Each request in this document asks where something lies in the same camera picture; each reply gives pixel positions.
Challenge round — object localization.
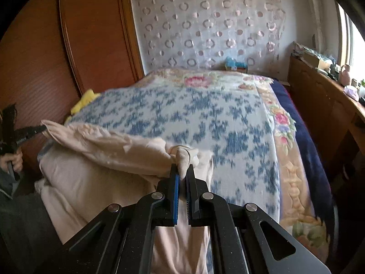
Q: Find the person's left hand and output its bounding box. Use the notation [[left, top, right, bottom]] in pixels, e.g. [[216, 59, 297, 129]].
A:
[[0, 152, 24, 174]]

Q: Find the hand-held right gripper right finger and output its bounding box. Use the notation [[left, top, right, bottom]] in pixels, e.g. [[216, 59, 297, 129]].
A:
[[185, 166, 332, 274]]

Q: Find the pink floral blanket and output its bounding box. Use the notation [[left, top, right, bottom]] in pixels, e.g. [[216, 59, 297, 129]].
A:
[[145, 68, 329, 261]]

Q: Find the brown wooden wardrobe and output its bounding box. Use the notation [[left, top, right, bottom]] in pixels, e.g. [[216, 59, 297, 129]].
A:
[[0, 0, 145, 177]]

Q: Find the pink pouch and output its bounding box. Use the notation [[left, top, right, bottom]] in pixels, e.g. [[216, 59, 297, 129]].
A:
[[343, 86, 359, 101]]

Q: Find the window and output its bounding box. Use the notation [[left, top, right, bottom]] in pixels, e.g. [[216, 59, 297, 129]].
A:
[[336, 3, 365, 84]]

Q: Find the long wooden cabinet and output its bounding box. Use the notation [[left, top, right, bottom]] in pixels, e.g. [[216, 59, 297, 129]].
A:
[[287, 54, 365, 184]]

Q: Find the beige printed t-shirt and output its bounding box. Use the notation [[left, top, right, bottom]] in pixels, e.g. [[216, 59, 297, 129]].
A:
[[35, 119, 215, 274]]

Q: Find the yellow cloth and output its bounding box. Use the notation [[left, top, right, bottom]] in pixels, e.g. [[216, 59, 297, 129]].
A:
[[64, 89, 102, 126]]

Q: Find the person's dark clothing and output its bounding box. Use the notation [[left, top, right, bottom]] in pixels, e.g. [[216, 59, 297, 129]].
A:
[[0, 192, 67, 274]]

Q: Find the person's left forearm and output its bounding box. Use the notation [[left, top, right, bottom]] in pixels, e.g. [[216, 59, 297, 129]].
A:
[[0, 164, 21, 201]]

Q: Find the navy blue blanket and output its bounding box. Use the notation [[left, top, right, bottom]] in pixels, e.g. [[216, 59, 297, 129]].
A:
[[269, 76, 340, 252]]

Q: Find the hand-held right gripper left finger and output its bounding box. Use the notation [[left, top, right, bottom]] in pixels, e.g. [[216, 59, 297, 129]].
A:
[[34, 164, 183, 274]]

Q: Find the blue floral bed sheet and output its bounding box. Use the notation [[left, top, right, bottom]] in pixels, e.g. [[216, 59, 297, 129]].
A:
[[67, 86, 282, 224]]

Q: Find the pile of folded cloths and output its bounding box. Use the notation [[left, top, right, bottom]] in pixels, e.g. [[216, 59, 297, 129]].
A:
[[293, 42, 311, 58]]

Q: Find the cardboard box with clutter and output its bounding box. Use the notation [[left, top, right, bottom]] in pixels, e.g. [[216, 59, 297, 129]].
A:
[[307, 54, 333, 69]]

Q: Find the small cardboard box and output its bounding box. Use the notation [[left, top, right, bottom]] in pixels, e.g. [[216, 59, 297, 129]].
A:
[[225, 65, 248, 74]]

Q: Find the circle-patterned sheer curtain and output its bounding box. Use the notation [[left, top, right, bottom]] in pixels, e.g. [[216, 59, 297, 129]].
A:
[[130, 0, 287, 71]]

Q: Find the white patterned window curtain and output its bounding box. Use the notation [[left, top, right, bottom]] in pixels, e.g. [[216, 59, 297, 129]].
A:
[[305, 0, 329, 55]]

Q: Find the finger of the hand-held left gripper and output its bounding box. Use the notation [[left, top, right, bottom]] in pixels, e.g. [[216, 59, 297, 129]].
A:
[[16, 123, 47, 143]]

